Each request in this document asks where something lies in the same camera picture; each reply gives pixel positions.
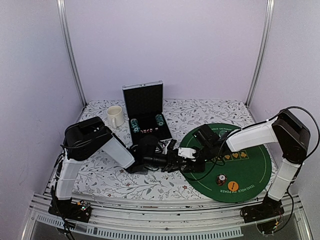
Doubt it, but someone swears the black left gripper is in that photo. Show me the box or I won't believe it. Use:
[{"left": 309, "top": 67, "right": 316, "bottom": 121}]
[{"left": 143, "top": 150, "right": 189, "bottom": 173}]

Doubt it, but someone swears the orange poker chip stack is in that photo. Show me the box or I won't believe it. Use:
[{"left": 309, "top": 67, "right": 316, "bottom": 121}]
[{"left": 216, "top": 174, "right": 226, "bottom": 186}]

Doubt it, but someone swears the orange big blind button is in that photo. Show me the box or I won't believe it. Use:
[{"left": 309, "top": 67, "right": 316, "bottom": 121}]
[{"left": 227, "top": 181, "right": 239, "bottom": 192}]

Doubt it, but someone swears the aluminium poker case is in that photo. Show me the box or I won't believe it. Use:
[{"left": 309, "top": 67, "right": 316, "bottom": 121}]
[{"left": 122, "top": 80, "right": 172, "bottom": 145}]

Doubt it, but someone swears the clear dealer button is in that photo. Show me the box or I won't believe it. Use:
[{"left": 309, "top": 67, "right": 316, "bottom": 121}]
[{"left": 218, "top": 130, "right": 226, "bottom": 138}]

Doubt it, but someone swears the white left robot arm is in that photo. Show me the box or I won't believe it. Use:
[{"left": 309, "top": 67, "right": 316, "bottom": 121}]
[{"left": 54, "top": 116, "right": 181, "bottom": 217}]

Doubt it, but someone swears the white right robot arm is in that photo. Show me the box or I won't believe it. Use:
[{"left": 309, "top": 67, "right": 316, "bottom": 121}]
[{"left": 182, "top": 106, "right": 320, "bottom": 218}]

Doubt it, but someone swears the green round poker mat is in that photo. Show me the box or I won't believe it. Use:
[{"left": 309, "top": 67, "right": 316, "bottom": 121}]
[{"left": 179, "top": 122, "right": 273, "bottom": 203}]

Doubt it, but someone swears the red dice row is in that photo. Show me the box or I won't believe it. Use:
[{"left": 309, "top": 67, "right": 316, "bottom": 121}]
[{"left": 140, "top": 127, "right": 159, "bottom": 134}]

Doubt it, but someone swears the green poker chip stack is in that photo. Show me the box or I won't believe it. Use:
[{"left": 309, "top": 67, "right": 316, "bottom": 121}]
[{"left": 155, "top": 114, "right": 165, "bottom": 126}]

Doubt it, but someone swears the green blue chip stack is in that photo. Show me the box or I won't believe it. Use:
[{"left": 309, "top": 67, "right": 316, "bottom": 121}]
[{"left": 130, "top": 118, "right": 140, "bottom": 133}]

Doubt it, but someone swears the cream ribbed ceramic mug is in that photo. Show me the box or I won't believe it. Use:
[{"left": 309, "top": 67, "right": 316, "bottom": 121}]
[{"left": 106, "top": 105, "right": 125, "bottom": 129}]

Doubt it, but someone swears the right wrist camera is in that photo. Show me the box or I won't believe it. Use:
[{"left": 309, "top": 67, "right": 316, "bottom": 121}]
[{"left": 178, "top": 123, "right": 220, "bottom": 162}]

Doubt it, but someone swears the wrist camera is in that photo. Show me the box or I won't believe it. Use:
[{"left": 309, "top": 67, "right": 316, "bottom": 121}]
[
  {"left": 178, "top": 123, "right": 220, "bottom": 162},
  {"left": 137, "top": 134, "right": 178, "bottom": 156}
]

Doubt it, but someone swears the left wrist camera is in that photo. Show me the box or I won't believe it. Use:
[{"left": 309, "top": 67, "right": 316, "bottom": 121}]
[{"left": 137, "top": 134, "right": 178, "bottom": 156}]

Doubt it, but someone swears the front aluminium rail base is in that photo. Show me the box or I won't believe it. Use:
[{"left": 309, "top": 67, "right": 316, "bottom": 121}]
[{"left": 21, "top": 192, "right": 313, "bottom": 240}]

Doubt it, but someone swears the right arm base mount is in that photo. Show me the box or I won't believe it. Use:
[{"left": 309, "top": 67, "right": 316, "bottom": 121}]
[{"left": 240, "top": 196, "right": 285, "bottom": 235}]

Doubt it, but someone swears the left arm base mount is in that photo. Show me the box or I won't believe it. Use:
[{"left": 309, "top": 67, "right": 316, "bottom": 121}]
[{"left": 48, "top": 197, "right": 92, "bottom": 223}]

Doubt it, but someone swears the right aluminium frame post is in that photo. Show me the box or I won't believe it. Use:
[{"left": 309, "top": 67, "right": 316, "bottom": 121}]
[{"left": 245, "top": 0, "right": 275, "bottom": 108}]

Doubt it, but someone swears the aluminium frame post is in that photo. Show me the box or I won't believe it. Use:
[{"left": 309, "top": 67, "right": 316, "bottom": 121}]
[
  {"left": 245, "top": 0, "right": 275, "bottom": 108},
  {"left": 56, "top": 0, "right": 87, "bottom": 107}
]

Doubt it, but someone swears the left aluminium frame post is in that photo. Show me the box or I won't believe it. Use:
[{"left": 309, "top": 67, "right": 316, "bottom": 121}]
[{"left": 56, "top": 0, "right": 87, "bottom": 107}]

